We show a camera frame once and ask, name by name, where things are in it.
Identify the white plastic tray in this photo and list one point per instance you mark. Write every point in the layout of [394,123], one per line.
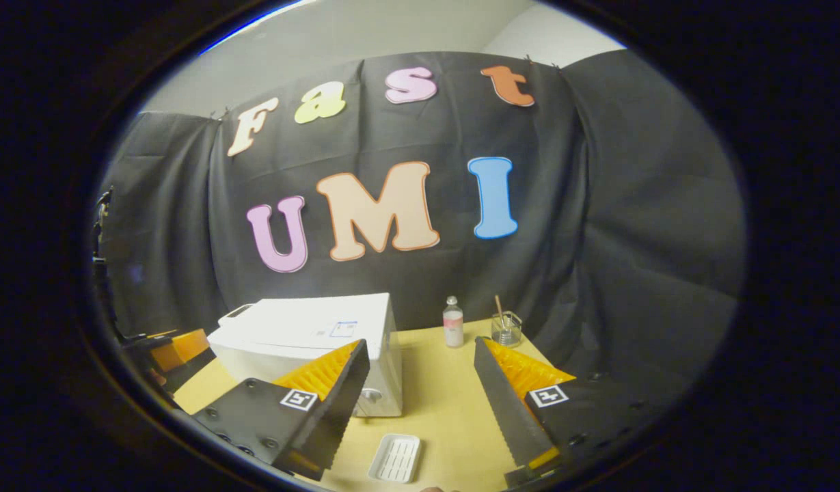
[396,458]

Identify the black backdrop cloth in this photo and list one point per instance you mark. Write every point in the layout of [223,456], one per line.
[597,219]

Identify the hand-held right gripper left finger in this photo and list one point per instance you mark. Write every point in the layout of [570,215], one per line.
[337,403]

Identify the dark metal stand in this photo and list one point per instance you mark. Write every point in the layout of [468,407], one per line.
[104,205]

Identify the white microwave oven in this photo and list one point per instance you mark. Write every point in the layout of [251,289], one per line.
[310,328]

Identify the wooden stick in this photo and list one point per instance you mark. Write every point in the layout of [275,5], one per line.
[499,307]

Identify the white device with dark screen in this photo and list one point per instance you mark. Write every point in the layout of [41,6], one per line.
[236,313]

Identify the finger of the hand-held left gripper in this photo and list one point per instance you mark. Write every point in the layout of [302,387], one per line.
[146,336]
[180,348]

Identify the small clear bottle pink label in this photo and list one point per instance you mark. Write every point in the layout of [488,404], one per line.
[453,328]

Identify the clear glass jar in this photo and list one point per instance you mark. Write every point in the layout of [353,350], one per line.
[506,333]

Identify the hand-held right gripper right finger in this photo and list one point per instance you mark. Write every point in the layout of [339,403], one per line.
[503,403]

